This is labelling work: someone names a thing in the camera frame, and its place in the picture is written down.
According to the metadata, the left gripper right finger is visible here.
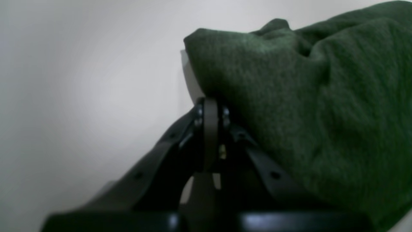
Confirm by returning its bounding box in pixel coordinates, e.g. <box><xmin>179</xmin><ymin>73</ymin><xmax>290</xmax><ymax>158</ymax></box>
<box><xmin>203</xmin><ymin>98</ymin><xmax>370</xmax><ymax>232</ymax></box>

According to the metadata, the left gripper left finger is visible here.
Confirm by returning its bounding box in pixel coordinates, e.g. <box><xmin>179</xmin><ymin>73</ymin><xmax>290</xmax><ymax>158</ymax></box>
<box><xmin>42</xmin><ymin>98</ymin><xmax>205</xmax><ymax>232</ymax></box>

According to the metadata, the dark green t-shirt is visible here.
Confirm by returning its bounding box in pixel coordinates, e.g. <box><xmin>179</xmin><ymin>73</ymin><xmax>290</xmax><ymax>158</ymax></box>
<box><xmin>184</xmin><ymin>1</ymin><xmax>412</xmax><ymax>232</ymax></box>

